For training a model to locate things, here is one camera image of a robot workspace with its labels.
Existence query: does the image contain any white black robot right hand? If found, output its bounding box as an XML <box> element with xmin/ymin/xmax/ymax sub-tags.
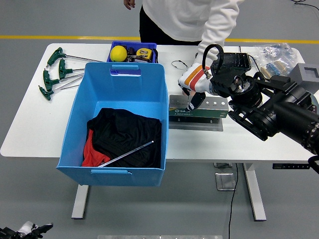
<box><xmin>177</xmin><ymin>64</ymin><xmax>213</xmax><ymax>112</ymax></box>

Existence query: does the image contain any black white robot left hand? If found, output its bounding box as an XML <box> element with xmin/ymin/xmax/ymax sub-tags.
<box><xmin>0</xmin><ymin>221</ymin><xmax>54</xmax><ymax>239</ymax></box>

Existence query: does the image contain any metal green tool rack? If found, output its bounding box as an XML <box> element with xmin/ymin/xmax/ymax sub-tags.
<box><xmin>168</xmin><ymin>94</ymin><xmax>229</xmax><ymax>132</ymax></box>

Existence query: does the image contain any large green T-handle hex wrench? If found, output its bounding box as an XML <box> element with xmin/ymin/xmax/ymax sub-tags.
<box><xmin>97</xmin><ymin>140</ymin><xmax>155</xmax><ymax>168</ymax></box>

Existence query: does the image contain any large light blue plastic box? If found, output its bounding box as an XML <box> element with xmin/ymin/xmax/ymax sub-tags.
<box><xmin>56</xmin><ymin>62</ymin><xmax>169</xmax><ymax>187</ymax></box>

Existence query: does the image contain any grey box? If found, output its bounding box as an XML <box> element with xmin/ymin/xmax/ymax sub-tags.
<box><xmin>290</xmin><ymin>62</ymin><xmax>319</xmax><ymax>85</ymax></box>

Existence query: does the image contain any small dark blue bin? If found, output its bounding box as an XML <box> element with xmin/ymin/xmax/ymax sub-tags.
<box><xmin>107</xmin><ymin>41</ymin><xmax>158</xmax><ymax>63</ymax></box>

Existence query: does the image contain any black device case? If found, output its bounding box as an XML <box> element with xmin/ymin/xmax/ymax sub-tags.
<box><xmin>210</xmin><ymin>52</ymin><xmax>251</xmax><ymax>75</ymax></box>

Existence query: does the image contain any person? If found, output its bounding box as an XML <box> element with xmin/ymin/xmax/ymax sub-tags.
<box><xmin>123</xmin><ymin>0</ymin><xmax>246</xmax><ymax>97</ymax></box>

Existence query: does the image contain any yellow ball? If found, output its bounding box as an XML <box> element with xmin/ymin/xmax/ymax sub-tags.
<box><xmin>110</xmin><ymin>45</ymin><xmax>128</xmax><ymax>61</ymax></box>

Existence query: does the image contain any yellow tape measure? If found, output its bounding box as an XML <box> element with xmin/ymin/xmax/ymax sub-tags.
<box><xmin>136</xmin><ymin>48</ymin><xmax>153</xmax><ymax>60</ymax></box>

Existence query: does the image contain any white table leg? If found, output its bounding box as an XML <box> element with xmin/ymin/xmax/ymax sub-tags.
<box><xmin>71</xmin><ymin>184</ymin><xmax>90</xmax><ymax>220</ymax></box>
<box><xmin>243</xmin><ymin>163</ymin><xmax>267</xmax><ymax>222</ymax></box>

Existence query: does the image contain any black cloth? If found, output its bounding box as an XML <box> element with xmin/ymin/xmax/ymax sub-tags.
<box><xmin>86</xmin><ymin>108</ymin><xmax>162</xmax><ymax>168</ymax></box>

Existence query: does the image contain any clear plastic parts bag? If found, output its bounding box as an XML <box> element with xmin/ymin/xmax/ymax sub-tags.
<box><xmin>254</xmin><ymin>42</ymin><xmax>301</xmax><ymax>77</ymax></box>

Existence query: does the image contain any metal floor plate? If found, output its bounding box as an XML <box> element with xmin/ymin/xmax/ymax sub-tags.
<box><xmin>215</xmin><ymin>172</ymin><xmax>237</xmax><ymax>191</ymax></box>

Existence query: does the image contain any red cloth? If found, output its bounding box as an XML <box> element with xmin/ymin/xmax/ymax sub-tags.
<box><xmin>81</xmin><ymin>129</ymin><xmax>111</xmax><ymax>167</ymax></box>

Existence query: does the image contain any black table control panel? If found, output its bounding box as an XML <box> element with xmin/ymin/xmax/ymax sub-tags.
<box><xmin>272</xmin><ymin>163</ymin><xmax>311</xmax><ymax>170</ymax></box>

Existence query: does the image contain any thin wire loop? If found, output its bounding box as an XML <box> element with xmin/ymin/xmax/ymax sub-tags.
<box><xmin>171</xmin><ymin>60</ymin><xmax>189</xmax><ymax>71</ymax></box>

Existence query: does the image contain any black adapter cord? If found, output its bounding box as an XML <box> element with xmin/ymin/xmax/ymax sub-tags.
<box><xmin>239</xmin><ymin>45</ymin><xmax>262</xmax><ymax>73</ymax></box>

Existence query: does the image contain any black cable on floor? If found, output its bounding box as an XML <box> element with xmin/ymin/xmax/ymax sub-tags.
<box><xmin>290</xmin><ymin>0</ymin><xmax>319</xmax><ymax>12</ymax></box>

